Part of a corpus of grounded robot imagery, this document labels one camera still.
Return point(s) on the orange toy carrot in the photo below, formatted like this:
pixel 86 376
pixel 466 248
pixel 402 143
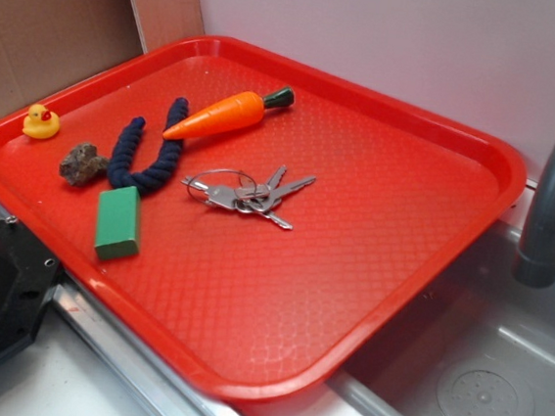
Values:
pixel 234 112

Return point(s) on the red plastic tray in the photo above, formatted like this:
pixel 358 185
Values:
pixel 239 307

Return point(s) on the silver key bunch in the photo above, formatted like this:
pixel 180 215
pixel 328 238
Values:
pixel 247 196

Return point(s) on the green wooden block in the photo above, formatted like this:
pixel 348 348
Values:
pixel 118 220

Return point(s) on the brown rock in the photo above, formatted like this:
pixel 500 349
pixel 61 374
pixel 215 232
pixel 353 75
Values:
pixel 82 165

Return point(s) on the yellow rubber duck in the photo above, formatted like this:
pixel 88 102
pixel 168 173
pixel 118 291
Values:
pixel 40 123

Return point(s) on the grey toy sink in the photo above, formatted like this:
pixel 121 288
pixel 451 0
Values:
pixel 474 342

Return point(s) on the brown cardboard panel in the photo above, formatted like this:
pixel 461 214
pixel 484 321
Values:
pixel 47 45

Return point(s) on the aluminium rail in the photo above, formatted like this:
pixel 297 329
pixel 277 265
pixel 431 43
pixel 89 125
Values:
pixel 83 362

